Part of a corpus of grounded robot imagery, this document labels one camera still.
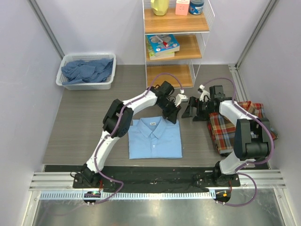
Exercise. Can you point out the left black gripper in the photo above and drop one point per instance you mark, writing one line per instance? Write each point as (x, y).
(171, 115)

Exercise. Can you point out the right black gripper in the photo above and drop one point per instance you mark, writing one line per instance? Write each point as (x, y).
(189, 112)

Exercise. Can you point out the light blue long sleeve shirt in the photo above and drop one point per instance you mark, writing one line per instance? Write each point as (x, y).
(154, 138)

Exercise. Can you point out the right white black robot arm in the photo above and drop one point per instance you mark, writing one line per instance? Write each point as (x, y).
(252, 140)

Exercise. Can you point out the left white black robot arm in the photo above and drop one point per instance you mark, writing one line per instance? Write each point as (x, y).
(116, 124)

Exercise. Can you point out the red plaid folded shirt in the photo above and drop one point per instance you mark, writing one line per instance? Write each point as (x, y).
(222, 131)

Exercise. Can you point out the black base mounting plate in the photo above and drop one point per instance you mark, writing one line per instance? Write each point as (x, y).
(137, 179)

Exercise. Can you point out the green book underneath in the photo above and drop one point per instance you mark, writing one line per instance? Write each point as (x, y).
(152, 56)

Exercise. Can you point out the red white marker pen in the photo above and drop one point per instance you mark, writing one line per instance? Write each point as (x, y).
(163, 42)

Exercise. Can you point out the dark blue checked shirt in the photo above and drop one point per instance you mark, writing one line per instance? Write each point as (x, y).
(94, 71)

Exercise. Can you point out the white plastic basket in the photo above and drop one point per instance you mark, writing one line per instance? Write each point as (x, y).
(86, 57)

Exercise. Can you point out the blue tin can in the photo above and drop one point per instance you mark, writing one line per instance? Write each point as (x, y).
(196, 7)

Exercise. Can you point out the pink box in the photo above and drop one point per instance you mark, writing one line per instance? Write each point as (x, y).
(182, 7)

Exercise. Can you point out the yellow bottle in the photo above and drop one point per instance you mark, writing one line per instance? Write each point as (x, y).
(159, 7)

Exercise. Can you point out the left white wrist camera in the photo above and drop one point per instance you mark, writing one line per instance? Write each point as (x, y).
(180, 98)

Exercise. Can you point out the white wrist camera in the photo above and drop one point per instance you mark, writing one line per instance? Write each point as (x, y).
(180, 98)
(204, 95)

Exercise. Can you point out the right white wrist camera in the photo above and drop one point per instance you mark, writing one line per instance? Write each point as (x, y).
(204, 95)

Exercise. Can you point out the white wire wooden shelf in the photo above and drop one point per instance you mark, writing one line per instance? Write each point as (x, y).
(175, 35)

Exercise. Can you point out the white slotted cable duct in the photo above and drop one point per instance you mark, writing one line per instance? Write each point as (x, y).
(93, 195)

